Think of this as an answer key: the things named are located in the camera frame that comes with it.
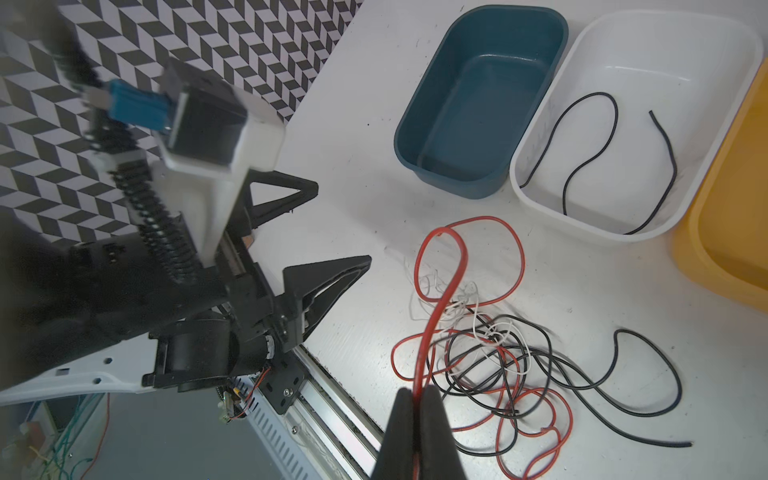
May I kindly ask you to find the white plastic bin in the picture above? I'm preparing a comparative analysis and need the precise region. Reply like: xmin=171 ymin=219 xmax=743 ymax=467
xmin=510 ymin=10 xmax=764 ymax=246

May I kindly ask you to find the tangled pile black cable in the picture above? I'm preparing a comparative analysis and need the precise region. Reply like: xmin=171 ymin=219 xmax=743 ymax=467
xmin=428 ymin=313 xmax=694 ymax=457

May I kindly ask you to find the white thin cable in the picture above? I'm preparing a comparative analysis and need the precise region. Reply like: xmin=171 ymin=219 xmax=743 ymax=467
xmin=383 ymin=245 xmax=535 ymax=376

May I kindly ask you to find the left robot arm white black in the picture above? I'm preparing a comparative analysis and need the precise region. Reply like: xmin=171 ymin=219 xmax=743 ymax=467
xmin=1 ymin=1 xmax=372 ymax=395

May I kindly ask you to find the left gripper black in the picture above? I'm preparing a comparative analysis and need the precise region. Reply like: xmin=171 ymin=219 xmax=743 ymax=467
xmin=143 ymin=170 xmax=372 ymax=392

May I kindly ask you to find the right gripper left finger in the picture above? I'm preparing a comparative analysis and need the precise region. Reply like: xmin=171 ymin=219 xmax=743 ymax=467
xmin=371 ymin=388 xmax=417 ymax=480

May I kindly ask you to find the small circuit board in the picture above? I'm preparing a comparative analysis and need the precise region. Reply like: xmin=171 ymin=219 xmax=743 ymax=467
xmin=215 ymin=386 xmax=252 ymax=424

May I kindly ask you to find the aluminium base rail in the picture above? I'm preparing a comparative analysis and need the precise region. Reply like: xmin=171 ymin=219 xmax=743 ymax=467
xmin=246 ymin=346 xmax=383 ymax=479

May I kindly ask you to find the yellow plastic bin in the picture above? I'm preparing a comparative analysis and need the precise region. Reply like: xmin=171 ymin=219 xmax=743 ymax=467
xmin=671 ymin=63 xmax=767 ymax=313

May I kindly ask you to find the tangled pile red cable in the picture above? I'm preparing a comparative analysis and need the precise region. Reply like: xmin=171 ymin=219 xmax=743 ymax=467
xmin=389 ymin=329 xmax=575 ymax=480

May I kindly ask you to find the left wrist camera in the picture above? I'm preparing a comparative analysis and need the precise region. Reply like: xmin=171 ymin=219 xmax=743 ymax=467
xmin=86 ymin=56 xmax=286 ymax=268

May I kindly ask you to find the dark teal plastic bin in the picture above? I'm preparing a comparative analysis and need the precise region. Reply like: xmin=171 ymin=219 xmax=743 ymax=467
xmin=394 ymin=5 xmax=569 ymax=199

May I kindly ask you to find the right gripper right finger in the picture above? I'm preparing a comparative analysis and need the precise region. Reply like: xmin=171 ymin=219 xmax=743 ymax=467
xmin=418 ymin=385 xmax=466 ymax=480

